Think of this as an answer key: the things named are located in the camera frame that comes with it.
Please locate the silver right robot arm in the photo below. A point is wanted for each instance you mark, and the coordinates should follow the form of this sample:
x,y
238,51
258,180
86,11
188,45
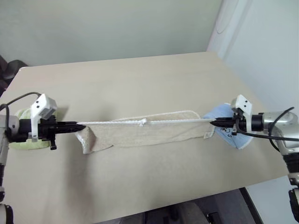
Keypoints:
x,y
278,122

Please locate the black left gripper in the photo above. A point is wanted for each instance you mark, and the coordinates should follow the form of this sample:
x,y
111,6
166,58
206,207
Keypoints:
x,y
47,130

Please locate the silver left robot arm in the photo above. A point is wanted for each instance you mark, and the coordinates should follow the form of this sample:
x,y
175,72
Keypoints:
x,y
12,124

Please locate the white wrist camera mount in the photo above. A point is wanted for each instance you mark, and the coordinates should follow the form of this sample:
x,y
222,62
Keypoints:
x,y
244,105
37,109

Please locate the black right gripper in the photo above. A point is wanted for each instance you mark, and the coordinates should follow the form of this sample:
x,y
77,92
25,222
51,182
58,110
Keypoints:
x,y
240,126

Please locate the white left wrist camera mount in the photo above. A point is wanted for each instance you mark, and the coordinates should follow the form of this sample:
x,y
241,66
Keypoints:
x,y
37,109

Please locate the black table frame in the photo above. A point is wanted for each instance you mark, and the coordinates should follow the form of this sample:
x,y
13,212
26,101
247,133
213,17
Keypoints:
x,y
251,207

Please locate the green folded towel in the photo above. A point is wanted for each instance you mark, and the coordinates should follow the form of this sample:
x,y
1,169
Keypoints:
x,y
25,145

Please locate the beige towel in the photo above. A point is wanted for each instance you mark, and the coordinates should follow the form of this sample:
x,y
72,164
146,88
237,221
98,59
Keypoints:
x,y
151,135

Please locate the blue folded towel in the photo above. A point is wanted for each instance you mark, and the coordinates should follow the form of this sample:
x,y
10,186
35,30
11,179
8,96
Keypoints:
x,y
238,141

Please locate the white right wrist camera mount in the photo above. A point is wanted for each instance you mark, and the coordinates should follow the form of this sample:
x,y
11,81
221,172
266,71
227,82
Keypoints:
x,y
244,105

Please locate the black chair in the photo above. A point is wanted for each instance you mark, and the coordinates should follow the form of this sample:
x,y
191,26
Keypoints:
x,y
11,70

